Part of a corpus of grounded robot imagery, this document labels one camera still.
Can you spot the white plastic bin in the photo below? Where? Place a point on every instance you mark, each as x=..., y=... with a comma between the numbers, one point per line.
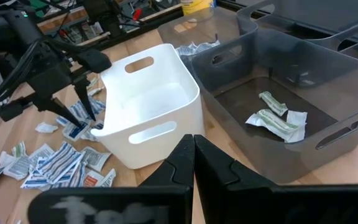
x=154, y=102

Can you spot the cluttered background workbench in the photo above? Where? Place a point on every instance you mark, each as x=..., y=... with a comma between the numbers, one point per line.
x=67, y=21

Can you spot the green print white packet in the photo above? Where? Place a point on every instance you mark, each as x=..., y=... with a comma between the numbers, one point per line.
x=273, y=103
x=19, y=148
x=270, y=124

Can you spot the plain white packet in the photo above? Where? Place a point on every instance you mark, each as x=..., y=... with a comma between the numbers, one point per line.
x=297, y=123

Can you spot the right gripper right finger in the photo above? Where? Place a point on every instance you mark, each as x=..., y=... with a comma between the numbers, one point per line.
x=213, y=168

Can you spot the grey translucent plastic bin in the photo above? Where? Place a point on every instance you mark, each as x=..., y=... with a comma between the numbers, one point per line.
x=322, y=18
x=204, y=28
x=337, y=81

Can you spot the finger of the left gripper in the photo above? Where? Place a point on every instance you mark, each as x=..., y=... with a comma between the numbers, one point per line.
x=57, y=109
x=84, y=96

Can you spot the yellow Lysol wipes canister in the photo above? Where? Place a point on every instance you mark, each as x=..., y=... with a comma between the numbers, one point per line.
x=197, y=6

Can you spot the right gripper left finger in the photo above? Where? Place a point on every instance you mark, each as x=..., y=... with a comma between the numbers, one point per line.
x=179, y=168

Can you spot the blue striped white packet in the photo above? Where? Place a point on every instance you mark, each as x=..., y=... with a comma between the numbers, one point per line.
x=82, y=109
x=59, y=161

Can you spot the orange print white packet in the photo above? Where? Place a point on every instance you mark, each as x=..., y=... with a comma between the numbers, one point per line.
x=93, y=180

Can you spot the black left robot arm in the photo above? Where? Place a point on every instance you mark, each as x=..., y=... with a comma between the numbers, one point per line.
x=17, y=25

